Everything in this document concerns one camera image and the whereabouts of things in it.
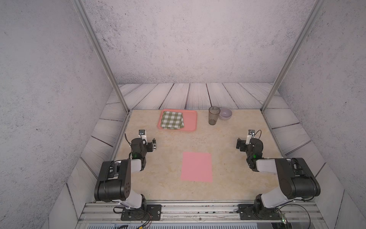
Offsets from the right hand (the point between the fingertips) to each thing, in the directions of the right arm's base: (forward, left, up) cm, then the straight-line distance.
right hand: (248, 138), depth 94 cm
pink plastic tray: (+23, +38, -7) cm, 45 cm away
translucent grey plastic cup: (+18, +21, +4) cm, 28 cm away
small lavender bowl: (+27, +9, -6) cm, 30 cm away
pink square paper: (-16, +33, -9) cm, 38 cm away
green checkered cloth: (+21, +52, -6) cm, 56 cm away
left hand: (-1, +64, +1) cm, 64 cm away
